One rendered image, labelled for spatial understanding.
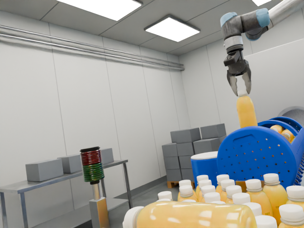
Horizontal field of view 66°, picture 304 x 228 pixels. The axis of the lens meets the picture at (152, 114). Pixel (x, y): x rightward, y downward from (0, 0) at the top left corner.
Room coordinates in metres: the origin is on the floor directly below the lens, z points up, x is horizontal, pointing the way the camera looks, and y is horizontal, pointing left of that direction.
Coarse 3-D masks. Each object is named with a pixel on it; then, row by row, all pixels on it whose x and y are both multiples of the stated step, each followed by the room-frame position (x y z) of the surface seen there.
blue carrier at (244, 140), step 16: (240, 128) 0.92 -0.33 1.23; (256, 128) 0.88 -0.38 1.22; (288, 128) 1.17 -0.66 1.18; (224, 144) 0.95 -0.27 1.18; (240, 144) 0.92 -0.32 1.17; (256, 144) 0.88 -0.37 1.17; (272, 144) 0.85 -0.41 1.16; (288, 144) 0.84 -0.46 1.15; (224, 160) 0.96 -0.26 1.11; (240, 160) 0.92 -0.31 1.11; (256, 160) 0.89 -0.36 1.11; (272, 160) 0.86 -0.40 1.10; (288, 160) 0.83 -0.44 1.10; (240, 176) 0.93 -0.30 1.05; (256, 176) 0.90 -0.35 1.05; (288, 176) 0.84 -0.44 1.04
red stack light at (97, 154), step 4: (84, 152) 0.71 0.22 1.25; (88, 152) 0.71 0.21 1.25; (92, 152) 0.71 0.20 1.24; (96, 152) 0.72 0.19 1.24; (100, 152) 0.74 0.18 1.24; (84, 156) 0.71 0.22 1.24; (88, 156) 0.71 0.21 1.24; (92, 156) 0.71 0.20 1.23; (96, 156) 0.71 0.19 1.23; (100, 156) 0.73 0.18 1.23; (84, 160) 0.71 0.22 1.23; (88, 160) 0.71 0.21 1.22; (92, 160) 0.71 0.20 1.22; (96, 160) 0.71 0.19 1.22; (100, 160) 0.73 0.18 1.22; (84, 164) 0.71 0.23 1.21; (88, 164) 0.71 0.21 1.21
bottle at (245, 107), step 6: (240, 96) 0.99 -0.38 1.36; (246, 96) 0.98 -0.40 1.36; (240, 102) 0.98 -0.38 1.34; (246, 102) 0.97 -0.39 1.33; (252, 102) 0.98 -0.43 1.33; (240, 108) 0.98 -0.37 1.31; (246, 108) 0.97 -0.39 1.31; (252, 108) 0.97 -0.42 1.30; (240, 114) 0.98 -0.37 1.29; (246, 114) 0.97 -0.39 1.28; (252, 114) 0.97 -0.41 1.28; (240, 120) 0.99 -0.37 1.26; (246, 120) 0.97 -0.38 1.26; (252, 120) 0.97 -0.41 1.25; (240, 126) 1.00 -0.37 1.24; (246, 126) 0.97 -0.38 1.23
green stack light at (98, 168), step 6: (102, 162) 0.74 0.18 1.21; (84, 168) 0.71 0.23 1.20; (90, 168) 0.71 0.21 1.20; (96, 168) 0.71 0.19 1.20; (102, 168) 0.73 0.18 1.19; (84, 174) 0.71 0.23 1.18; (90, 174) 0.71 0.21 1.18; (96, 174) 0.71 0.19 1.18; (102, 174) 0.73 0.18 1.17; (84, 180) 0.72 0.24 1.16; (90, 180) 0.71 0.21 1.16
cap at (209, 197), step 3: (210, 192) 0.62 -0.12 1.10; (213, 192) 0.61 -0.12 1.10; (216, 192) 0.61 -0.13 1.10; (204, 195) 0.60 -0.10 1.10; (207, 195) 0.60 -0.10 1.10; (210, 195) 0.59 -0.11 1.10; (213, 195) 0.59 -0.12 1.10; (216, 195) 0.58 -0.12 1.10; (219, 195) 0.59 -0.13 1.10; (204, 198) 0.60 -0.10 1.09; (207, 198) 0.59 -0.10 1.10; (210, 198) 0.58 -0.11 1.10; (213, 198) 0.58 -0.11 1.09; (216, 198) 0.58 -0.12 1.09; (219, 198) 0.59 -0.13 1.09; (207, 201) 0.59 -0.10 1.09; (210, 201) 0.58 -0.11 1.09
